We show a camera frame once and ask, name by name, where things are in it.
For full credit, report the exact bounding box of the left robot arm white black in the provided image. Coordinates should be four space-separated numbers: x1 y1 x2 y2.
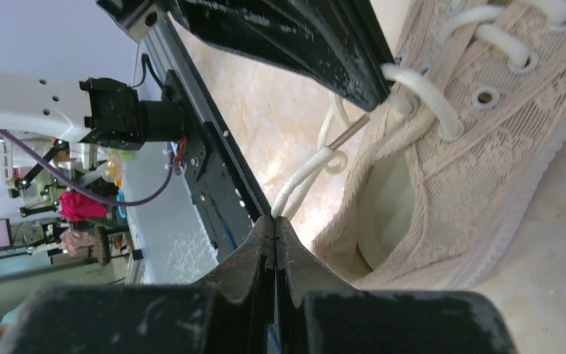
0 1 394 150

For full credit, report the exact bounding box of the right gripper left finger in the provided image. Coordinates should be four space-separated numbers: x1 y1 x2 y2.
0 216 275 353

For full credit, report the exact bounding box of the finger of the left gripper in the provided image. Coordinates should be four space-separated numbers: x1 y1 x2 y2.
170 0 394 111

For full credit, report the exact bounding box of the white shoelace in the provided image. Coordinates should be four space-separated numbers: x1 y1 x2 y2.
271 1 566 218

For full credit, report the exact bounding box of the beige lace sneaker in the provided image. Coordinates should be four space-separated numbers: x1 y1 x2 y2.
311 1 566 289

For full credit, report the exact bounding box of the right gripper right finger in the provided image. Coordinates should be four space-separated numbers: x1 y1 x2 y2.
274 218 517 353

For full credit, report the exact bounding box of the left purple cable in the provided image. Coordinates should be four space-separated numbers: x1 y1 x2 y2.
0 128 175 208

